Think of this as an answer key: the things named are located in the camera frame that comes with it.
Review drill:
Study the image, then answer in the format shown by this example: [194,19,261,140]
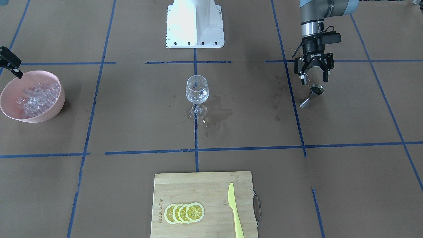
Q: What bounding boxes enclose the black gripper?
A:
[294,36,334,86]

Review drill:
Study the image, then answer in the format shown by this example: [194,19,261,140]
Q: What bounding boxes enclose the steel cocktail jigger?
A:
[300,83,324,109]

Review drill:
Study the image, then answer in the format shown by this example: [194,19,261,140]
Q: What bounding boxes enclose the black ice tongs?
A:
[0,46,23,79]

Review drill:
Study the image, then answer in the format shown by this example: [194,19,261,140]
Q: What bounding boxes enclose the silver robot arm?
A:
[292,0,359,86]

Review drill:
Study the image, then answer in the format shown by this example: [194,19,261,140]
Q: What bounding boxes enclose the clear wine glass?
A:
[185,75,210,119]

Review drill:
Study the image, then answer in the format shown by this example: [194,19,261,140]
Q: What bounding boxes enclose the pile of clear ice cubes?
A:
[16,83,60,119]

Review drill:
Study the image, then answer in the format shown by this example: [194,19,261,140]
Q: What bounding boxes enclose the yellow plastic knife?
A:
[227,183,244,238]

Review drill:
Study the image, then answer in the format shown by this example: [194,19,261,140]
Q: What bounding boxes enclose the bamboo cutting board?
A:
[150,171,258,238]

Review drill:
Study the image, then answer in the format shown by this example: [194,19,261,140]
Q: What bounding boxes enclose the pink bowl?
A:
[1,70,65,123]

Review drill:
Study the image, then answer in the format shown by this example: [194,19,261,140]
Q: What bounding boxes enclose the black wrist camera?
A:
[318,31,341,45]

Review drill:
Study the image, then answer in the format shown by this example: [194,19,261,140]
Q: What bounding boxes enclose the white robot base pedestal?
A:
[165,0,225,49]

